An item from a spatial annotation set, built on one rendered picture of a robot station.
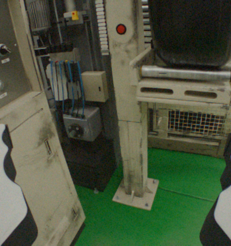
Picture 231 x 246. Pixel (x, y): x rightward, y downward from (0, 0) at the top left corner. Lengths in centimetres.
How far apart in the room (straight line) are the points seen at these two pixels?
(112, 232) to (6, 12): 121
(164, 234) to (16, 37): 122
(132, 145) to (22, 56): 69
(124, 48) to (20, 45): 41
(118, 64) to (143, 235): 96
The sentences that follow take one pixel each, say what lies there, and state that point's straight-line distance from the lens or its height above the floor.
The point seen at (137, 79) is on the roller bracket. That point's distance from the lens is 75.
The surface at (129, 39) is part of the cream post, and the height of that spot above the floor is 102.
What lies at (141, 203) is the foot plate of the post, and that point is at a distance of 136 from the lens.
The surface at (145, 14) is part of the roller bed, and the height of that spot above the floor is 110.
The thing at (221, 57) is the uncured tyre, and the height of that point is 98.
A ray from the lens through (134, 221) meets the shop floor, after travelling 130.
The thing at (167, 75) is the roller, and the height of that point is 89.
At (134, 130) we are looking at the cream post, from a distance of 100.
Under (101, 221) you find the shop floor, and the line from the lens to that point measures 132.
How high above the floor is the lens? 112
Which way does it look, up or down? 31 degrees down
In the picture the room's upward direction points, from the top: 7 degrees counter-clockwise
